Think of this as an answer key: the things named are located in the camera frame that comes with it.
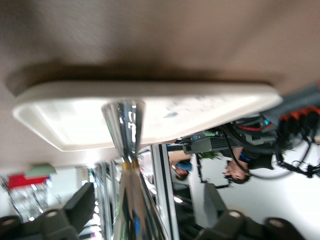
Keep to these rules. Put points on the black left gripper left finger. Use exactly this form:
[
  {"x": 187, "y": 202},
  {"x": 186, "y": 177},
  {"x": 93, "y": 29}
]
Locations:
[{"x": 57, "y": 222}]

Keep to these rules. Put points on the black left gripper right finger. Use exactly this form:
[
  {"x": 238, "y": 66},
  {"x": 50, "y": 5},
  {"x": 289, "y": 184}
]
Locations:
[{"x": 232, "y": 225}]

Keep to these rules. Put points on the steel double jigger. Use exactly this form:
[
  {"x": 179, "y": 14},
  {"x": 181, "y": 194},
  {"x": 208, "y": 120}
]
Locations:
[{"x": 128, "y": 130}]

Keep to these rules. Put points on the red box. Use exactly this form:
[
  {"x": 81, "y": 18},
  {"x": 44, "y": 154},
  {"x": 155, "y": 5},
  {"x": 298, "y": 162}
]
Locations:
[{"x": 27, "y": 181}]

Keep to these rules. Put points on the person in dark shirt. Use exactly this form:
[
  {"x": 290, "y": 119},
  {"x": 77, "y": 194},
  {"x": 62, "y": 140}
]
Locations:
[{"x": 238, "y": 173}]

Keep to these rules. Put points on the pale green box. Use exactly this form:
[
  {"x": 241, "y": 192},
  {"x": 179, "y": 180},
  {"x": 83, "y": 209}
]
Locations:
[{"x": 41, "y": 170}]

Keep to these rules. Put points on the person in blue shirt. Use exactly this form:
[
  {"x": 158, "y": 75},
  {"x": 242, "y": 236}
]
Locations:
[{"x": 183, "y": 168}]

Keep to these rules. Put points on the grey electronics box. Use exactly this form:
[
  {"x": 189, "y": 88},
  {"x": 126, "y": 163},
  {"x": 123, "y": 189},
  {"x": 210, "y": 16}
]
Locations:
[{"x": 202, "y": 144}]

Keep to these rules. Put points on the cream rabbit print tray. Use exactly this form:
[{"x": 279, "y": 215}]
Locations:
[{"x": 75, "y": 125}]

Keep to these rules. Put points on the orange connector block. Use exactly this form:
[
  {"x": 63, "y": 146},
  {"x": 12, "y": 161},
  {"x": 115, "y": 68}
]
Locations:
[{"x": 297, "y": 115}]

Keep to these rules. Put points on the aluminium camera mount post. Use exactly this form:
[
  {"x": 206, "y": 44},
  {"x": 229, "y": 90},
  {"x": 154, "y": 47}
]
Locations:
[{"x": 162, "y": 190}]

